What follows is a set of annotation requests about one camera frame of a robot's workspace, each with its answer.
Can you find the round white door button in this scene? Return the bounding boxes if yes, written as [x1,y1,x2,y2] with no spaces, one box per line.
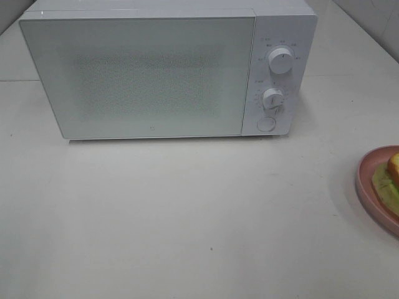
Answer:
[257,116,276,132]

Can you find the white microwave door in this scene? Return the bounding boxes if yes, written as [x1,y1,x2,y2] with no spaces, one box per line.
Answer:
[20,17,254,140]

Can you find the pink round plate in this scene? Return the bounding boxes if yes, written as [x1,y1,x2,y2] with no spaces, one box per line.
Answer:
[355,145,398,238]

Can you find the toast sandwich with lettuce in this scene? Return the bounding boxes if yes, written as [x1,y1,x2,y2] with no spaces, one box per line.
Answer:
[372,153,398,215]

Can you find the lower white timer knob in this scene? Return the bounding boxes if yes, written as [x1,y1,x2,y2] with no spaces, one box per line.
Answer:
[262,88,285,110]

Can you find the upper white power knob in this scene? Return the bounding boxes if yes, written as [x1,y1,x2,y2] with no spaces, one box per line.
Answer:
[267,45,294,75]

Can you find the white microwave oven body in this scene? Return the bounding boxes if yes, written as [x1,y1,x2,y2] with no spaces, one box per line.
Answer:
[19,1,317,138]

